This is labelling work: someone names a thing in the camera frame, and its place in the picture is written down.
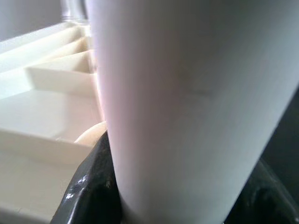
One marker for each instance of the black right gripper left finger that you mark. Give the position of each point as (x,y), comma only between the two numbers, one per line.
(93,186)

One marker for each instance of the white plastic table leg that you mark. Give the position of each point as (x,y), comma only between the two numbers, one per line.
(187,93)
(72,9)

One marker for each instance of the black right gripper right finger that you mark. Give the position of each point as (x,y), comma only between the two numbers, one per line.
(268,200)

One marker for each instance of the white plastic table top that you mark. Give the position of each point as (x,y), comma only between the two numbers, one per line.
(35,116)

